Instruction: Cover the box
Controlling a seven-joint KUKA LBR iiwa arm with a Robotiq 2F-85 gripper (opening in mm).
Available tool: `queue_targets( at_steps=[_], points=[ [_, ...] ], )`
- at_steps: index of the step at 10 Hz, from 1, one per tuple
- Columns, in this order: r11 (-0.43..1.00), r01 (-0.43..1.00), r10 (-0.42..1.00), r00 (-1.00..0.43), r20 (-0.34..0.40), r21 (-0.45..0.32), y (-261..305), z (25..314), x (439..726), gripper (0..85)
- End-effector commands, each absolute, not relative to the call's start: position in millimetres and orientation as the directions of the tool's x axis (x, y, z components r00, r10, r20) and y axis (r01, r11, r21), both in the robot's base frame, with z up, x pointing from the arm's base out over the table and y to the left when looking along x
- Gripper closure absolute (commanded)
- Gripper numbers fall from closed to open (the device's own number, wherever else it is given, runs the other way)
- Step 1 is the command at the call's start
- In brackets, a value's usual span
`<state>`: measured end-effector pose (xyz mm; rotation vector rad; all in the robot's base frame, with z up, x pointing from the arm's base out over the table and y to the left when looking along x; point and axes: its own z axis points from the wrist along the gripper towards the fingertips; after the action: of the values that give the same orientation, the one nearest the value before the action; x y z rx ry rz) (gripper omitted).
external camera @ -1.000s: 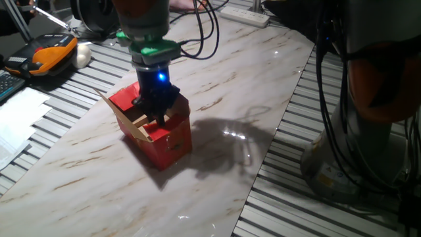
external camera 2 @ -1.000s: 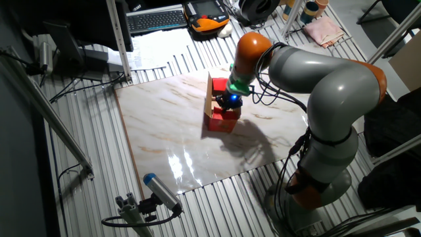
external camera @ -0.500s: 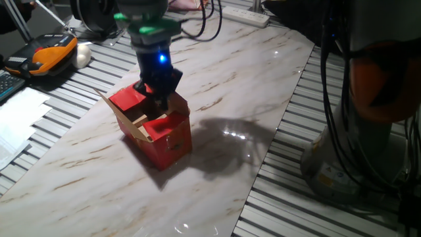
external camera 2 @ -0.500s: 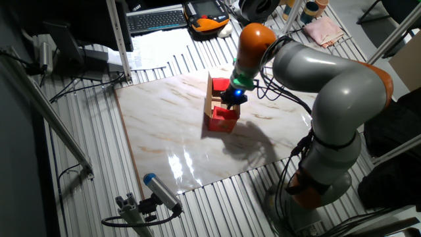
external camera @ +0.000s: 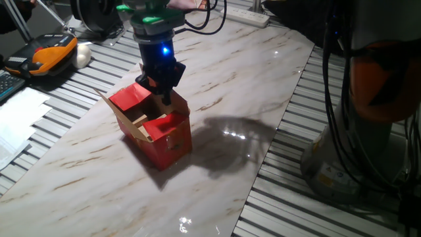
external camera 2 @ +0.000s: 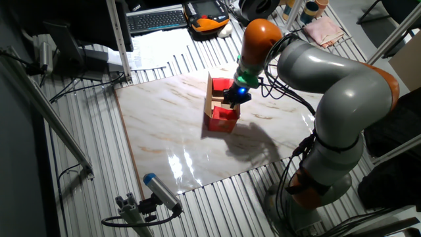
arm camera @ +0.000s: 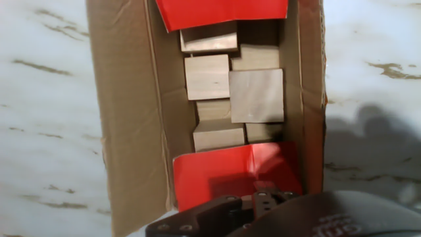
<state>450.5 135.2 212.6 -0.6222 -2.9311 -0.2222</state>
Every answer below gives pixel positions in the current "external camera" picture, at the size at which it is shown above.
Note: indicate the red cardboard box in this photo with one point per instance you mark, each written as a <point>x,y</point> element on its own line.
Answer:
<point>167,148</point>

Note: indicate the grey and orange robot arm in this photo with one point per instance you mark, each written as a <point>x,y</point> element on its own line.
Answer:
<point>378,82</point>

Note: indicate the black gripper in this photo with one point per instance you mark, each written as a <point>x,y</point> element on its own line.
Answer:
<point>159,66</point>

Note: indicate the black keyboard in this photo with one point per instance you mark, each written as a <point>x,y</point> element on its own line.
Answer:
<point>8,85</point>

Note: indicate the pink cloth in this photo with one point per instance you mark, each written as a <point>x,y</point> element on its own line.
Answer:
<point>187,4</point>

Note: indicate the white power strip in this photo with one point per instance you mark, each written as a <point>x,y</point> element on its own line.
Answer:
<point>245,16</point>

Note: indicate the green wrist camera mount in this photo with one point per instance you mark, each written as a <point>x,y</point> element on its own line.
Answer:
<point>158,19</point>

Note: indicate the aluminium frame bar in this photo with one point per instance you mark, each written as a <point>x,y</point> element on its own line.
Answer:
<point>18,19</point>
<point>257,5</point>

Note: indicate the orange black teach pendant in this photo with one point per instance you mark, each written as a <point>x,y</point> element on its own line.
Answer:
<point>49,56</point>

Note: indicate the black round spool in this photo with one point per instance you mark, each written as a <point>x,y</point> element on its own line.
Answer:
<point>95,13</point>

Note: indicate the marble pattern board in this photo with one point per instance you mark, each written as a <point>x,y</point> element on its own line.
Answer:
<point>213,82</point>

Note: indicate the white paper sheets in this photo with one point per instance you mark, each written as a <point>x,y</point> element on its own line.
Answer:
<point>19,121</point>

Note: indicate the white round object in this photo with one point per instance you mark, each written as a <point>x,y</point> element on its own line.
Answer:
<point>82,56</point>

